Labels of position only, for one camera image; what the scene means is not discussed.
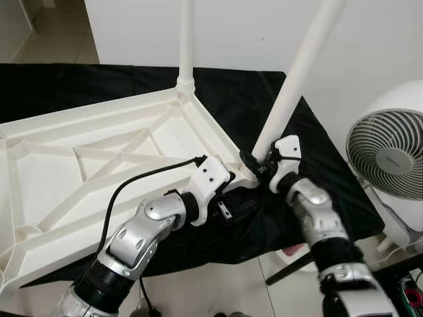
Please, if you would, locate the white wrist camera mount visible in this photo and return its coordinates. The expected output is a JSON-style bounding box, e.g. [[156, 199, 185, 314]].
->
[[266, 135, 303, 194], [190, 155, 233, 227]]

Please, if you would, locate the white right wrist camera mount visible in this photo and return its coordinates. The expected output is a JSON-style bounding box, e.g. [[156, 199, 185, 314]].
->
[[266, 135, 303, 194]]

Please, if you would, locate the white grey floor appliance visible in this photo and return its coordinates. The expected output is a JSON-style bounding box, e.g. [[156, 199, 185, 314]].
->
[[370, 195, 423, 255]]

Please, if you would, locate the white plastic table top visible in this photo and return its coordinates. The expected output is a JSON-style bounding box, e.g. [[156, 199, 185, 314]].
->
[[0, 86, 262, 295]]

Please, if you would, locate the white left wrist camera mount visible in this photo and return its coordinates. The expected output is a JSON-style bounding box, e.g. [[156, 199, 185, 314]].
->
[[190, 155, 233, 227]]

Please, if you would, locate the black low shelf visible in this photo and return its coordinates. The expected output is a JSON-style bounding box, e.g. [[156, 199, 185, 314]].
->
[[373, 254, 423, 317]]

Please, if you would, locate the grey pink hair dryer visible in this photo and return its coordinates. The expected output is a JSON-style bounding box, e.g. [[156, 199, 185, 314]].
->
[[400, 277, 423, 311]]

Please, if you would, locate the black table cloth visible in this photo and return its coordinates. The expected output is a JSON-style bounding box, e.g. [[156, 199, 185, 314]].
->
[[0, 63, 385, 288]]

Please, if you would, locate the black metal table leg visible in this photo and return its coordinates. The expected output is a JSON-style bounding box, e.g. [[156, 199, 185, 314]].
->
[[266, 251, 319, 287]]

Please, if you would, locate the white round fan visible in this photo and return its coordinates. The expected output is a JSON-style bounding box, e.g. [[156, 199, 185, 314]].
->
[[346, 79, 423, 202]]

